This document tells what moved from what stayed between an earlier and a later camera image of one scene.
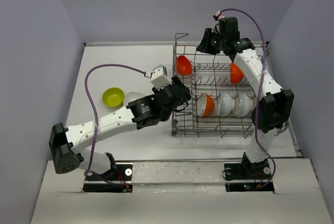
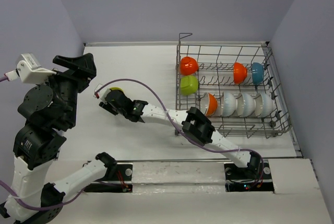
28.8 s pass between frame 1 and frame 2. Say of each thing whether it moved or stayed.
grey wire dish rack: stayed
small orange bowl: moved
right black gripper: moved
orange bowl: moved
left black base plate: stayed
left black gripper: moved
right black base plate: stayed
